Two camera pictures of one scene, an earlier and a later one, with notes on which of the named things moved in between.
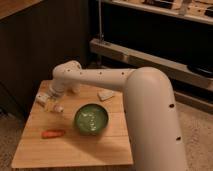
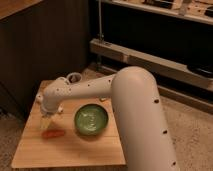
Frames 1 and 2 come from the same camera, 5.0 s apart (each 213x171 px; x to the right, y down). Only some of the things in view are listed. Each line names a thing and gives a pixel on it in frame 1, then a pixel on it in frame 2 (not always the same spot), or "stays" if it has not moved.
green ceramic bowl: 91,119 stays
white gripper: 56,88 → 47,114
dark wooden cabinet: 36,35 stays
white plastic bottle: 43,98 stays
